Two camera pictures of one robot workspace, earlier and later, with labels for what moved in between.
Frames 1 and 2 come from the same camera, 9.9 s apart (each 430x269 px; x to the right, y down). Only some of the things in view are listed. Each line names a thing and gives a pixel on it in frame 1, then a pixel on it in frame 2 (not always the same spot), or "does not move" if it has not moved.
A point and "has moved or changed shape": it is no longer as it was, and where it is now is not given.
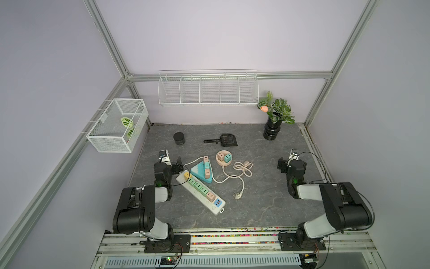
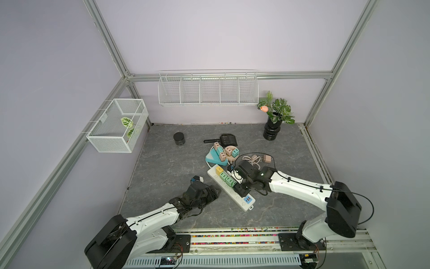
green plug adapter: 197,185 has moved or changed shape
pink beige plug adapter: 210,196 has moved or changed shape
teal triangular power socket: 198,171 -> 214,157
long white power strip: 206,197 -> 224,184
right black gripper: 304,165 -> 237,187
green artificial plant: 277,110 does not move
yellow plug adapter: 186,175 -> 219,170
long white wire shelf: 208,87 does not move
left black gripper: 174,167 -> 210,198
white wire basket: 120,126 does not move
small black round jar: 179,138 does not move
